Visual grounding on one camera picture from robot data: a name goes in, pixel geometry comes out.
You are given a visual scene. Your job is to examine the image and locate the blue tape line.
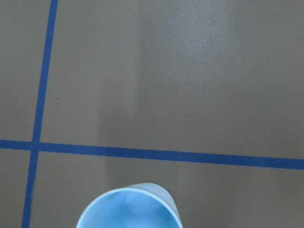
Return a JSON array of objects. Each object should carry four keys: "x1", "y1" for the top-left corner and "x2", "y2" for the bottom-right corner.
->
[
  {"x1": 0, "y1": 139, "x2": 304, "y2": 171},
  {"x1": 21, "y1": 0, "x2": 58, "y2": 228}
]

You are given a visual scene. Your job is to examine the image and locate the light blue plastic cup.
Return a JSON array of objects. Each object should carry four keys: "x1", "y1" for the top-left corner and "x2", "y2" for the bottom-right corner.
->
[{"x1": 76, "y1": 183, "x2": 183, "y2": 228}]

